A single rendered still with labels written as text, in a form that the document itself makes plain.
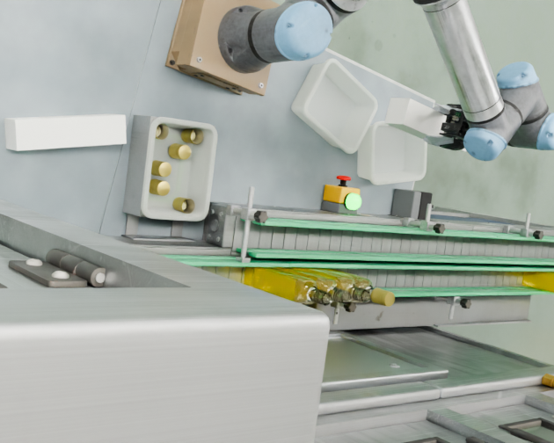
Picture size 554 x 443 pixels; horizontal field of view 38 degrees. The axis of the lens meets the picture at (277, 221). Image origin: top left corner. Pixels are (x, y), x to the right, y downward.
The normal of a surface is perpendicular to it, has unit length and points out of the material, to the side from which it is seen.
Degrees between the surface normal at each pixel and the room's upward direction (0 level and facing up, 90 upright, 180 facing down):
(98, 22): 0
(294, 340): 0
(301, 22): 3
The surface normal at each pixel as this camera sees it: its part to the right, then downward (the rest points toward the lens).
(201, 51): 0.66, 0.07
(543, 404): -0.77, -0.05
